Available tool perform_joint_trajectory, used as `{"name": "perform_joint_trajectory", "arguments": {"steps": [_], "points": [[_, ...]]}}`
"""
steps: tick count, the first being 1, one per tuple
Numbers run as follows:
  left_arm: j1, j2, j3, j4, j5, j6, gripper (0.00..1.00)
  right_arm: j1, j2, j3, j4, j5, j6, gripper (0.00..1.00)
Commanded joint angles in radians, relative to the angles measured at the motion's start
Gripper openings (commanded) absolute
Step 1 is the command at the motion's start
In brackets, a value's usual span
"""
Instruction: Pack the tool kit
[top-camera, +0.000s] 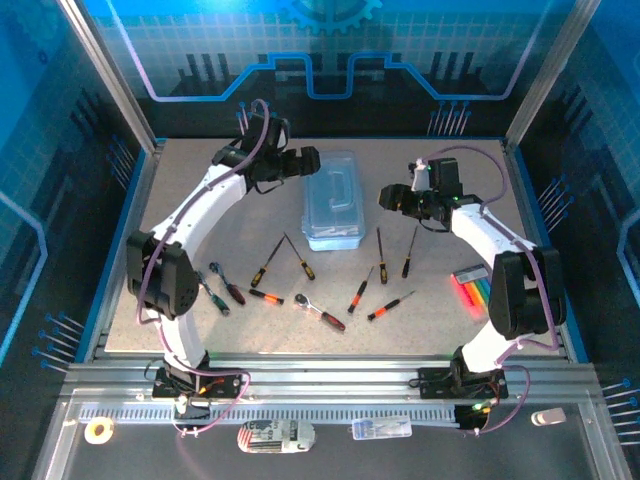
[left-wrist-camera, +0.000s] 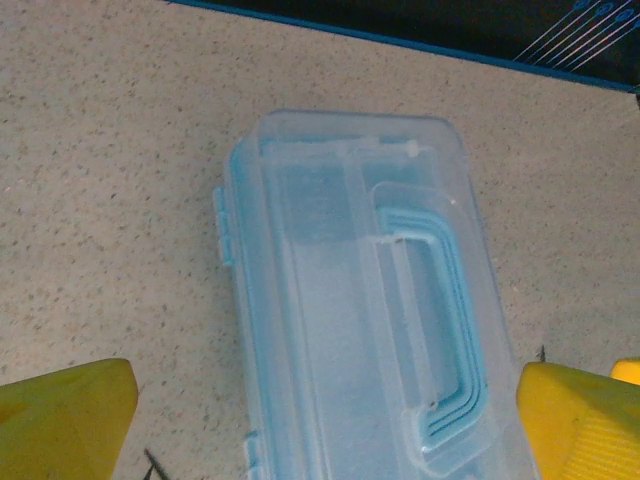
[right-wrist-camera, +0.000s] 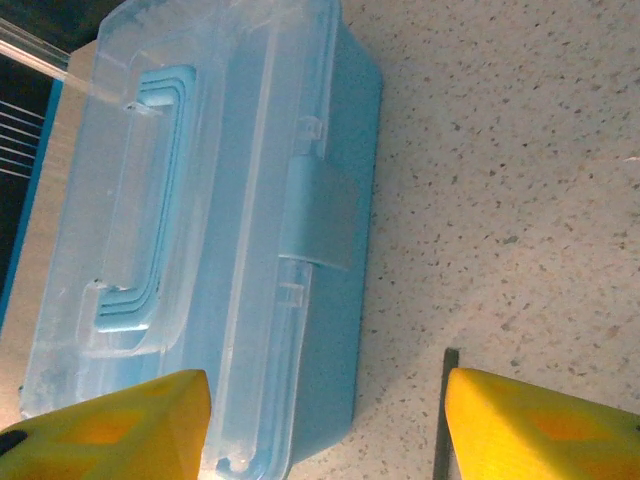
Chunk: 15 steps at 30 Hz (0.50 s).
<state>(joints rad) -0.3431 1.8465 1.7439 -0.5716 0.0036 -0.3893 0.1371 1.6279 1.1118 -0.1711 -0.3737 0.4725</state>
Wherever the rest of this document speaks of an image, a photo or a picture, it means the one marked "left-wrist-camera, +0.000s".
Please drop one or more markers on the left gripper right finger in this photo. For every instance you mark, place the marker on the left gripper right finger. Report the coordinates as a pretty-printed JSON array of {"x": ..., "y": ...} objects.
[{"x": 580, "y": 430}]

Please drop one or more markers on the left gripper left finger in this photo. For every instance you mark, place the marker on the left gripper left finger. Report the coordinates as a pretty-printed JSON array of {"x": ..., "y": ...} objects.
[{"x": 60, "y": 425}]

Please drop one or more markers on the clear blue plastic tool box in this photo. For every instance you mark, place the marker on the clear blue plastic tool box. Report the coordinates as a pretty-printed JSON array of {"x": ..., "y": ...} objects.
[{"x": 325, "y": 325}]

